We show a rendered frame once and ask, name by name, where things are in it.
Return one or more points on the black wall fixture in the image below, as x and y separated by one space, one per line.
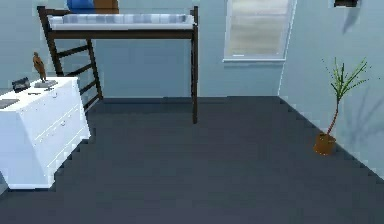
346 3

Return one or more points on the white framed window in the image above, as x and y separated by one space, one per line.
258 30

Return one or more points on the dark wooden loft bed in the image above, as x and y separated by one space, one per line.
123 34

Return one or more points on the brown bird statue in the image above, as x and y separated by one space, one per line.
40 69

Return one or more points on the blue pillow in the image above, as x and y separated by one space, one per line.
80 6

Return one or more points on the green house plant brown pot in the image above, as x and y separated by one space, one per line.
335 110

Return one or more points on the brown pillow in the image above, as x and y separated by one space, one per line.
106 5

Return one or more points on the white chest of drawers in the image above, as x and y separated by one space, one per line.
40 133

